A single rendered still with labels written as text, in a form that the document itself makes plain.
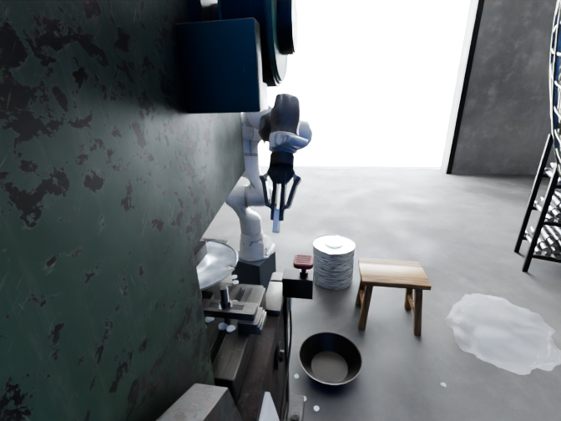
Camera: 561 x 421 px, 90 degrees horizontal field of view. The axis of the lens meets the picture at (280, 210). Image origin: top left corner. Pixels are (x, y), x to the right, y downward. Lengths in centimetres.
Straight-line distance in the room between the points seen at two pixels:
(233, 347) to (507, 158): 562
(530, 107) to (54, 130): 591
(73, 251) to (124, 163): 10
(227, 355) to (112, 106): 54
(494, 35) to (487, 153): 171
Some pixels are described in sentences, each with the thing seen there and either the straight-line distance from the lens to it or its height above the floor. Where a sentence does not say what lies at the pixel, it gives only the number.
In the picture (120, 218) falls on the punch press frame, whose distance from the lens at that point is 32.
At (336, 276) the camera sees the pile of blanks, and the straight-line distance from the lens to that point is 198.
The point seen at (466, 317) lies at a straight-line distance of 182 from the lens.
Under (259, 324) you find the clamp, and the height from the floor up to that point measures 73.
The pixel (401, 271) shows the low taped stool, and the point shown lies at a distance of 170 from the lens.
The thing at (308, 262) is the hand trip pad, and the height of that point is 76.
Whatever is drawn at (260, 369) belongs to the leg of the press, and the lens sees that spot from 77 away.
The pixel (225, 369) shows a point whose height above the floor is 70.
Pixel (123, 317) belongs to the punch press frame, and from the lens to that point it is 34.
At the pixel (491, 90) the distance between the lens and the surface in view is 568.
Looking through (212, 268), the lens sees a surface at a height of 78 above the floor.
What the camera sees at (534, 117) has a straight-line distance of 601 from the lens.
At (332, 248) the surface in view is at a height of 28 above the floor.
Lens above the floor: 121
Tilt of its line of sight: 21 degrees down
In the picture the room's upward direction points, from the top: 2 degrees counter-clockwise
